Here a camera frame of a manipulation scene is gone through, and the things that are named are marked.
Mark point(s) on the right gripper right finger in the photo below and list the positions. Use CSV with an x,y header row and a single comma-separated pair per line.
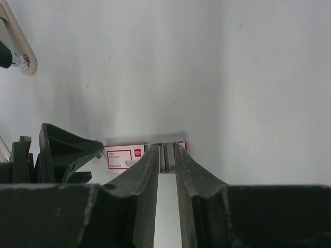
x,y
215,214

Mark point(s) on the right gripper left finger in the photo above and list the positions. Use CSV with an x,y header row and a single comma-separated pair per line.
x,y
120,213

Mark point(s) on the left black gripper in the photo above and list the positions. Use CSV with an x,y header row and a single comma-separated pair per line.
x,y
61,155

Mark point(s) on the beige black stapler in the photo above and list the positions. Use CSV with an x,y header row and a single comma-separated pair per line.
x,y
15,48

